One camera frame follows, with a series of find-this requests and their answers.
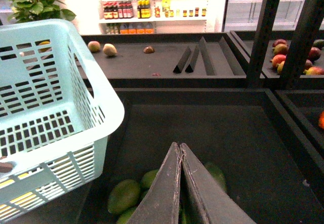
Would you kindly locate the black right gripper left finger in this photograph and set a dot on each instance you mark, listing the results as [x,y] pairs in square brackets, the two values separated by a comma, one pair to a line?
[161,203]

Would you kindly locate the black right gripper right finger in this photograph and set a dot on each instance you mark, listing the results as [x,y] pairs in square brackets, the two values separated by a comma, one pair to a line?
[204,200]

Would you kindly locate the light teal plastic basket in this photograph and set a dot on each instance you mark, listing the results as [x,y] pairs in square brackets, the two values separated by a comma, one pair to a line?
[57,107]

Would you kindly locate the dark brown basket handle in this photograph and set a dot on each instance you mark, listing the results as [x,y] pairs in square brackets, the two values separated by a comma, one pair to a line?
[5,166]

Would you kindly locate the yellow mango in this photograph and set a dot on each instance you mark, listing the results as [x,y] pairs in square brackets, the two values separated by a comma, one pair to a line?
[29,189]

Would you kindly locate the green avocado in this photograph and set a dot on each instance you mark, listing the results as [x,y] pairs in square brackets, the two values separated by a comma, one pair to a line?
[123,196]
[148,179]
[125,216]
[217,174]

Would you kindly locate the red green mango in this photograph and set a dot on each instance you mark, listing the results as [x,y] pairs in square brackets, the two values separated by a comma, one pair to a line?
[314,70]
[280,49]
[277,59]

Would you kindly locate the orange fruit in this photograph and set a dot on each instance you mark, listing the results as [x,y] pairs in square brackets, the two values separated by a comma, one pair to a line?
[321,120]

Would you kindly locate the black triangular divider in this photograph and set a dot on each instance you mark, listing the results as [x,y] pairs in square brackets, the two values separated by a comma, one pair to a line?
[231,59]
[209,68]
[191,66]
[182,61]

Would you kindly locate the brown small fruit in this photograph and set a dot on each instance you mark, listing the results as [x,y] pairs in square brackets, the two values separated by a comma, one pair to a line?
[149,50]

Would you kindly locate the beige pear fruit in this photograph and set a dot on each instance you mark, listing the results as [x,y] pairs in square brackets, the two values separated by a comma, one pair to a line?
[109,50]

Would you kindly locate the pale green round fruit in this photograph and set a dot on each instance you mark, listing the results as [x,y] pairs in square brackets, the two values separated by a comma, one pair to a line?
[94,46]

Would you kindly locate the yellow star fruit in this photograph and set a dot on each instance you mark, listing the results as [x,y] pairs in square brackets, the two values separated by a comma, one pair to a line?
[44,46]

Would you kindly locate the white grocery shelf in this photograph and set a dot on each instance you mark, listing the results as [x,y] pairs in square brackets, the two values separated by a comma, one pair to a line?
[153,16]

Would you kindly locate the green potted plant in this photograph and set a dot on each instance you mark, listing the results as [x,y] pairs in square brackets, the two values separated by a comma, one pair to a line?
[37,10]

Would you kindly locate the black shelf post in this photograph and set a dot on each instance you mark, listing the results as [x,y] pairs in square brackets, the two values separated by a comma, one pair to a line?
[306,30]
[262,36]

